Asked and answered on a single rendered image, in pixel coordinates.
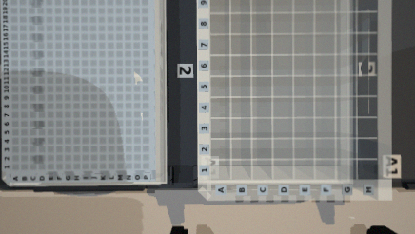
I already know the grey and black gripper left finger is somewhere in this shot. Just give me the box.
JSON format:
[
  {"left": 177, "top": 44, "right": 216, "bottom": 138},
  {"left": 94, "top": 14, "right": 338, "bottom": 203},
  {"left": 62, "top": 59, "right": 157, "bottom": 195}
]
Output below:
[{"left": 170, "top": 226, "right": 188, "bottom": 234}]

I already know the dark grey plate carrier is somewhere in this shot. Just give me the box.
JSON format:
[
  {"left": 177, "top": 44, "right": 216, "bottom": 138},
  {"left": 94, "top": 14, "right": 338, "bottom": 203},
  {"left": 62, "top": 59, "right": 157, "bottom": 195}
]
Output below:
[{"left": 0, "top": 0, "right": 415, "bottom": 192}]

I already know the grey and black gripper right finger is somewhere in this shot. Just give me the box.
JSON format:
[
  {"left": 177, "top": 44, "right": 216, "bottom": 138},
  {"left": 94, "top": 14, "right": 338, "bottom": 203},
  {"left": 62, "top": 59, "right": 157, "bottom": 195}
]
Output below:
[{"left": 366, "top": 225, "right": 397, "bottom": 234}]

